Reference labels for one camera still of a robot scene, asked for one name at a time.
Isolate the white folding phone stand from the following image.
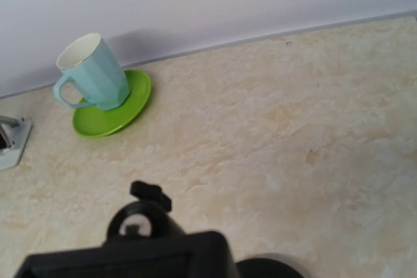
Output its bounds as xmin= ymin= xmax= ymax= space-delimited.
xmin=1 ymin=116 xmax=33 ymax=170

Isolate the light blue mug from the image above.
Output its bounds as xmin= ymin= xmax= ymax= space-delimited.
xmin=53 ymin=33 xmax=130 ymax=111

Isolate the green saucer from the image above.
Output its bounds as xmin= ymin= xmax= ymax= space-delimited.
xmin=72 ymin=70 xmax=152 ymax=139

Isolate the black pole stand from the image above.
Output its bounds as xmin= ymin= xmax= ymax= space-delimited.
xmin=14 ymin=181 xmax=302 ymax=277

